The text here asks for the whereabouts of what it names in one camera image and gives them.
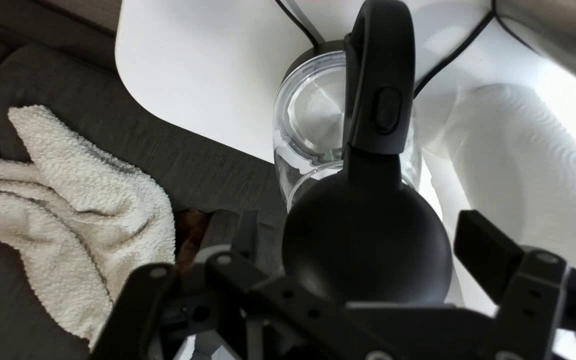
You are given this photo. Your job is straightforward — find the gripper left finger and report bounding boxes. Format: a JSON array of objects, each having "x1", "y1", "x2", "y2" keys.
[{"x1": 89, "y1": 210, "x2": 391, "y2": 360}]

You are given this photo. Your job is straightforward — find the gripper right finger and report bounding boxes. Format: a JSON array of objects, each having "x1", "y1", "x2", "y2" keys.
[{"x1": 454, "y1": 209, "x2": 576, "y2": 360}]

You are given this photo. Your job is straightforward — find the black kettle lid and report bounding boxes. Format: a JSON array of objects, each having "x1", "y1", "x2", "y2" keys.
[{"x1": 281, "y1": 145, "x2": 454, "y2": 307}]

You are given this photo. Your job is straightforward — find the glass electric kettle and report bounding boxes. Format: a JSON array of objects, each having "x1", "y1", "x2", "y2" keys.
[{"x1": 272, "y1": 0, "x2": 454, "y2": 307}]

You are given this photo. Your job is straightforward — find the black kettle base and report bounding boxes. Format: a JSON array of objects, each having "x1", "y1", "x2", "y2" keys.
[{"x1": 282, "y1": 40, "x2": 347, "y2": 83}]

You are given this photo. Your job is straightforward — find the white paper towel roll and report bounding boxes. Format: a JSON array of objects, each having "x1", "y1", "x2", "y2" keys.
[{"x1": 419, "y1": 82, "x2": 576, "y2": 281}]

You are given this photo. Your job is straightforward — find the dark grey sofa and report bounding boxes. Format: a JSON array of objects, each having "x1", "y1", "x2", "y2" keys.
[{"x1": 0, "y1": 0, "x2": 289, "y2": 360}]

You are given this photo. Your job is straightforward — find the cream fleece blanket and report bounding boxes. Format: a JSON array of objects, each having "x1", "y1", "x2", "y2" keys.
[{"x1": 0, "y1": 104, "x2": 177, "y2": 351}]

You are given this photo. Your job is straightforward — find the stainless steel container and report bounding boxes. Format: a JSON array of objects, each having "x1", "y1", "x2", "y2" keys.
[{"x1": 494, "y1": 0, "x2": 576, "y2": 99}]

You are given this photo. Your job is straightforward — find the black cable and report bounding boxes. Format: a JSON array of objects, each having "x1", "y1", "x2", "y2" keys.
[
  {"x1": 412, "y1": 0, "x2": 576, "y2": 154},
  {"x1": 274, "y1": 0, "x2": 326, "y2": 47}
]

